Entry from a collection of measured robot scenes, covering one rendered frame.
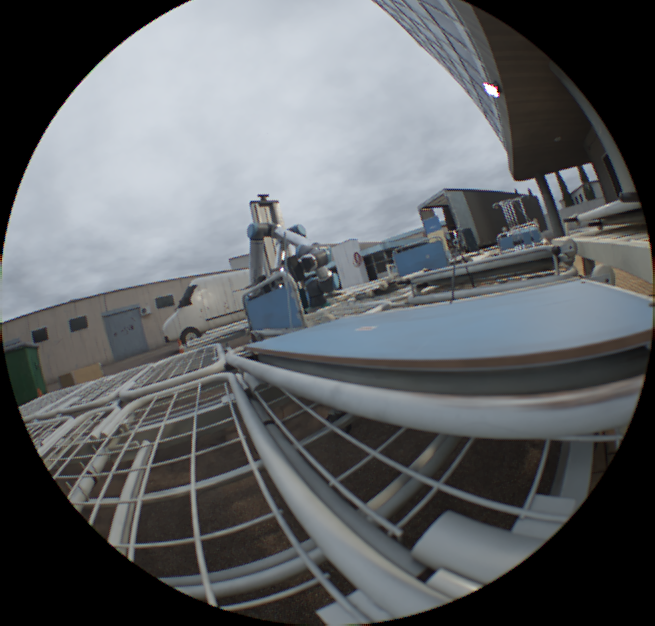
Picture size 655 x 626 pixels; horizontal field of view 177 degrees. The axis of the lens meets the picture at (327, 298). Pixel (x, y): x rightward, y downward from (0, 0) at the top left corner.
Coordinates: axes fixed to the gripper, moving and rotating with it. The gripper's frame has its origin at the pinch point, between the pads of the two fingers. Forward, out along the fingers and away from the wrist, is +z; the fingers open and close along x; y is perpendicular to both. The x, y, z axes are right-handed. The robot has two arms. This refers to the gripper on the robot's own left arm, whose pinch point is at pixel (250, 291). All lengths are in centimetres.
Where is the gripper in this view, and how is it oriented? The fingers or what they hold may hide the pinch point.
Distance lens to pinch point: 136.9
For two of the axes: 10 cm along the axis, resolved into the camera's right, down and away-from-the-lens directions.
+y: 6.2, -1.4, -7.7
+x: 3.9, 9.1, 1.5
